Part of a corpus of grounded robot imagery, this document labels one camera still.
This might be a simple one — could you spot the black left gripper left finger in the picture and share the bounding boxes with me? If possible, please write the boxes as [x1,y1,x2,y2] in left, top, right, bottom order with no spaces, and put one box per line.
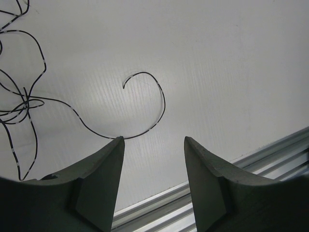
[0,137,125,232]

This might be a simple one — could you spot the aluminium mounting rail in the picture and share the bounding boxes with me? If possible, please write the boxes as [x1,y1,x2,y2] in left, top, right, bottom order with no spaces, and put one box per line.
[112,129,309,232]

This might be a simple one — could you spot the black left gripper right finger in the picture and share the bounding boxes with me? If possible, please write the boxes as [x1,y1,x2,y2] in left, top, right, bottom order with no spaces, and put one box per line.
[184,137,309,232]

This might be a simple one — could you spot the red and black wires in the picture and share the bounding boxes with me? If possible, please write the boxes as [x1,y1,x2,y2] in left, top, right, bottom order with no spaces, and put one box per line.
[0,0,166,181]

